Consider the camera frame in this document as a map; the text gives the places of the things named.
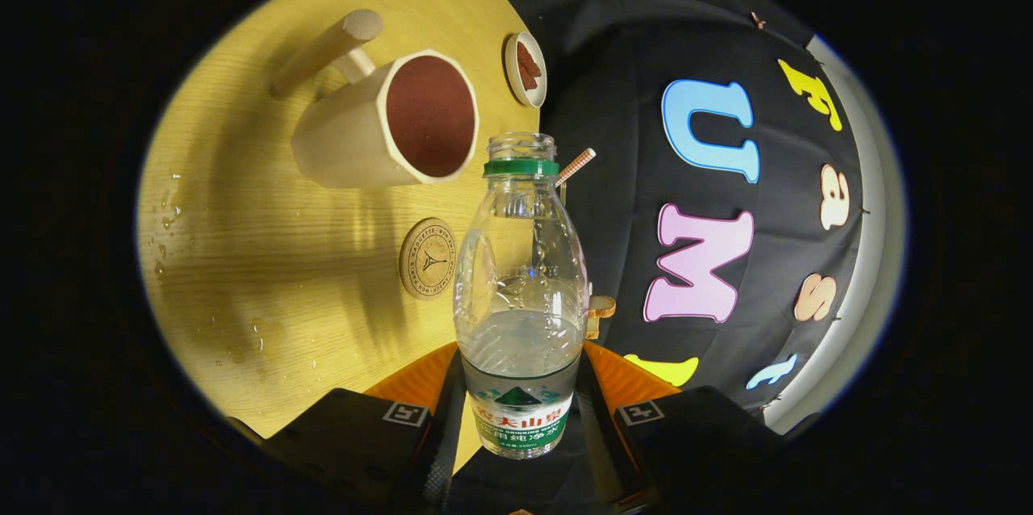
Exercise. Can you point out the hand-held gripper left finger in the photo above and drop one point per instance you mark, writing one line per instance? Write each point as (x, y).
(440, 434)

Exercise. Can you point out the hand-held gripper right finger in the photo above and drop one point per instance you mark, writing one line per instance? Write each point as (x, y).
(597, 434)

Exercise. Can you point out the clear plastic bottle green label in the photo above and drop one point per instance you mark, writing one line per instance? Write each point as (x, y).
(520, 353)

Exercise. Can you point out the round cork coaster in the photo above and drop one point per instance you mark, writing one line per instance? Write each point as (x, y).
(428, 258)

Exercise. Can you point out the toast slice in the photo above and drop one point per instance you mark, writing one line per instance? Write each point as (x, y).
(591, 329)
(604, 307)

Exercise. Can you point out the wooden table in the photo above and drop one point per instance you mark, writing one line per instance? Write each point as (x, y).
(274, 273)

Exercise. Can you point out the black backdrop cloth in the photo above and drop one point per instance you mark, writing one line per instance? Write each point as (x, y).
(621, 144)

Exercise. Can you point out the brown food piece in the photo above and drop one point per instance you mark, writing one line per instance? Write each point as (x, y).
(529, 59)
(529, 81)

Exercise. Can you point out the small white plate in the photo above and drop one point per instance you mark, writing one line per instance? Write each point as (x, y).
(511, 71)

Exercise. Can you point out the copper metal clip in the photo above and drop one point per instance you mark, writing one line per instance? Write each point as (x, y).
(757, 18)

